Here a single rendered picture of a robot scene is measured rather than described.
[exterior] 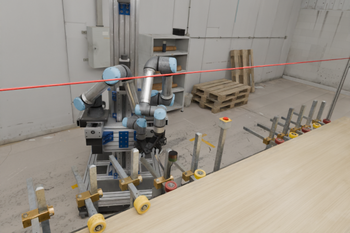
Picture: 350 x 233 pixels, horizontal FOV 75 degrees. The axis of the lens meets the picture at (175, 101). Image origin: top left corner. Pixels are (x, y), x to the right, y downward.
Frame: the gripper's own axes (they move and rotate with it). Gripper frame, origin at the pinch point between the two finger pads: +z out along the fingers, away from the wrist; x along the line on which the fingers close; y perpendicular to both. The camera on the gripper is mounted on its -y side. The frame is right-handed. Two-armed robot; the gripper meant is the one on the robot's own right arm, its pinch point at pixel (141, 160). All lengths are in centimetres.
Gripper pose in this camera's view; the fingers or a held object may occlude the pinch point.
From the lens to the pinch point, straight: 190.0
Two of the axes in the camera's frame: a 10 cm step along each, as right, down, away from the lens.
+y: -5.6, -3.5, 7.5
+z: -0.9, 9.3, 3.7
